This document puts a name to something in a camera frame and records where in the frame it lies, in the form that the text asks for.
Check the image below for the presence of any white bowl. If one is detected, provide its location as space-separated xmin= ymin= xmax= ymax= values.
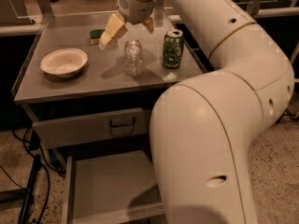
xmin=40 ymin=49 xmax=88 ymax=78

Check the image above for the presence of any black drawer handle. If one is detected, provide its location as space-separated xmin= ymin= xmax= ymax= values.
xmin=109 ymin=117 xmax=135 ymax=128

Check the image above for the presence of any green and yellow sponge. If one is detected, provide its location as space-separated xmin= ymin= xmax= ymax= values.
xmin=90 ymin=29 xmax=104 ymax=45

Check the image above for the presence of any green soda can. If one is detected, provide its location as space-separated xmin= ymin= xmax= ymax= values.
xmin=163 ymin=29 xmax=184 ymax=69

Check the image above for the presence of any black floor cable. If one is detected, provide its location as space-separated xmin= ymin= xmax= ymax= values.
xmin=0 ymin=126 xmax=67 ymax=224

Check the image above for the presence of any grey top drawer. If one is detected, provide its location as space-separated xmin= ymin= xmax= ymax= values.
xmin=33 ymin=107 xmax=150 ymax=148

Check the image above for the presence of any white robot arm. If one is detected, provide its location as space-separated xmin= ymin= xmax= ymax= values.
xmin=118 ymin=0 xmax=294 ymax=224

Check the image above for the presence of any black floor stand bar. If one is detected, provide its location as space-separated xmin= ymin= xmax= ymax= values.
xmin=18 ymin=154 xmax=41 ymax=224

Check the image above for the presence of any open grey middle drawer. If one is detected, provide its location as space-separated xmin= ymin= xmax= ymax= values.
xmin=62 ymin=150 xmax=167 ymax=224

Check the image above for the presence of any yellow wheeled cart frame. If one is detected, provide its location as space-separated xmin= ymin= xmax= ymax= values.
xmin=275 ymin=40 xmax=299 ymax=125

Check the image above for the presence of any clear plastic water bottle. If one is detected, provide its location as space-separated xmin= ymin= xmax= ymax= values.
xmin=124 ymin=39 xmax=143 ymax=77

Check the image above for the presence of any grey metal drawer cabinet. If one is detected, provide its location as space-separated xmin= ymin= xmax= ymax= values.
xmin=11 ymin=8 xmax=216 ymax=161

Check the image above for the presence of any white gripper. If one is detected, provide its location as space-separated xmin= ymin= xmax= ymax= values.
xmin=98 ymin=0 xmax=155 ymax=50

